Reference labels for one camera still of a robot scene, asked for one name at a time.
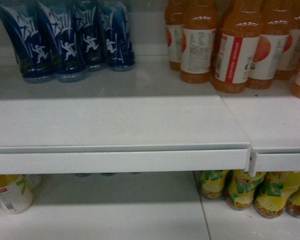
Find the white shelf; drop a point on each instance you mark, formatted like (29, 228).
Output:
(271, 120)
(143, 120)

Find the white upper shelf right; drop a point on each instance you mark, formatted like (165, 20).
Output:
(271, 120)

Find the blue sports drink bottle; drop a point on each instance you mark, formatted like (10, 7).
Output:
(86, 18)
(33, 55)
(115, 17)
(57, 19)

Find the orange juice bottle red stripe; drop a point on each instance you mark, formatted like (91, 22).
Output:
(241, 30)

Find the white yellow drink bottle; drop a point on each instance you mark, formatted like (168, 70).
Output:
(15, 196)

